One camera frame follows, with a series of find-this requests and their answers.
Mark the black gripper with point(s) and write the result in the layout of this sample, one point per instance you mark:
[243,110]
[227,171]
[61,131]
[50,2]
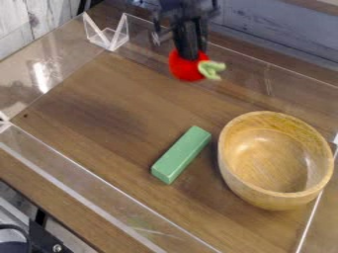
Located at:
[182,20]

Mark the green rectangular block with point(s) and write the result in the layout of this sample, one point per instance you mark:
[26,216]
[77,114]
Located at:
[170,165]

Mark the wooden bowl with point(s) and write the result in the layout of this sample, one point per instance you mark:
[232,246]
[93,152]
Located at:
[276,160]

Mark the clear acrylic corner bracket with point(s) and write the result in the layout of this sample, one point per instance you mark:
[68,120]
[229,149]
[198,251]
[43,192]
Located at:
[108,38]

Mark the clear acrylic back wall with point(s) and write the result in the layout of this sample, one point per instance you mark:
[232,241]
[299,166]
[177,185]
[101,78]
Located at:
[253,86]

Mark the clear acrylic wall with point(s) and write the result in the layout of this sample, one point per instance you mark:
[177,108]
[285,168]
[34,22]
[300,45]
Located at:
[110,219]
[253,86]

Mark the clear acrylic front wall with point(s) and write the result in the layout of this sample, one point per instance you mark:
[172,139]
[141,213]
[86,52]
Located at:
[110,219]

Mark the black metal mount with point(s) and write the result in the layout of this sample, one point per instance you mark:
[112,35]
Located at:
[23,236]

